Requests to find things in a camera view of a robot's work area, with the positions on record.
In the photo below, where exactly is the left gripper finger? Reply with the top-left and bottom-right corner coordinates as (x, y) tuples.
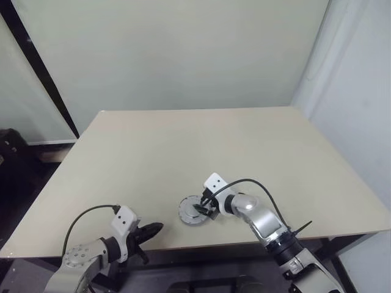
(139, 227), (164, 244)
(140, 222), (164, 234)

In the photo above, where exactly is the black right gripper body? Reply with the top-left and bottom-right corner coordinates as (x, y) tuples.
(203, 189), (221, 220)

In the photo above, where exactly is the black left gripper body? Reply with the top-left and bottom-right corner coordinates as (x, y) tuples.
(126, 224), (150, 265)

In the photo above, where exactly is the silver round motor lid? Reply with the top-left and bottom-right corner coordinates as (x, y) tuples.
(179, 195), (209, 222)

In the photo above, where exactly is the round motor housing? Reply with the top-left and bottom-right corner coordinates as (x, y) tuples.
(178, 198), (212, 227)

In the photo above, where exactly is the black bag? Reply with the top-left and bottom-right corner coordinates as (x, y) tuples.
(0, 128), (29, 166)

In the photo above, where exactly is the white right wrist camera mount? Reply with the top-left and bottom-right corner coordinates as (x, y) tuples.
(203, 172), (228, 197)

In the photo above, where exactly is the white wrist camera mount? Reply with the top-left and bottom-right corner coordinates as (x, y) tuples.
(110, 206), (139, 264)
(203, 172), (228, 197)

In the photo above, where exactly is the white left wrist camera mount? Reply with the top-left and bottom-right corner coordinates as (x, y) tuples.
(110, 206), (139, 264)

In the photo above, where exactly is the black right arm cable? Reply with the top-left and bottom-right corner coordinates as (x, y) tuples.
(209, 179), (313, 242)

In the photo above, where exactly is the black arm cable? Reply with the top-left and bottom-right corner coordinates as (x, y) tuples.
(62, 204), (122, 256)
(209, 179), (313, 242)

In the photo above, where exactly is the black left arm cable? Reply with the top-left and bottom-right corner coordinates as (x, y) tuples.
(62, 204), (122, 256)

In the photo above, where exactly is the white wall conduit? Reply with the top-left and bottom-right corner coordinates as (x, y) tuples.
(304, 0), (355, 82)

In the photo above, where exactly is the black diagonal frame post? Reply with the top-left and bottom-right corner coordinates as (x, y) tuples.
(0, 0), (81, 140)

